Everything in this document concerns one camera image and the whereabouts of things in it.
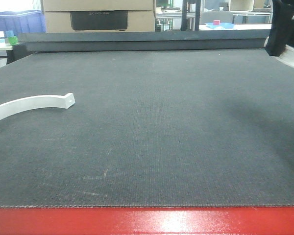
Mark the large cardboard box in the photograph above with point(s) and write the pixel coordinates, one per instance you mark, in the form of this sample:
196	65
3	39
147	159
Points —
64	16

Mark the blue crate far left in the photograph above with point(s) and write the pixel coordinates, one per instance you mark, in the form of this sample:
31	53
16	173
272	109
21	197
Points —
29	21

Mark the white pvc clamp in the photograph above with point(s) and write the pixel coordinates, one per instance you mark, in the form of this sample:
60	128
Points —
287	56
47	101

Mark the green small cup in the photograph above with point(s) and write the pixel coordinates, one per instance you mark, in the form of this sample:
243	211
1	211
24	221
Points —
13	40

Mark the blue tray with red cube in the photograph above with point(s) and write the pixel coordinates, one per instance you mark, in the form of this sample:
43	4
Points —
216	24

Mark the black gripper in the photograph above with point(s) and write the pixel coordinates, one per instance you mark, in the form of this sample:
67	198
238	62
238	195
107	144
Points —
282	27

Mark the dark grey table mat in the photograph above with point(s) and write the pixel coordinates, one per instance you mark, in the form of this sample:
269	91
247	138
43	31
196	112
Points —
150	128

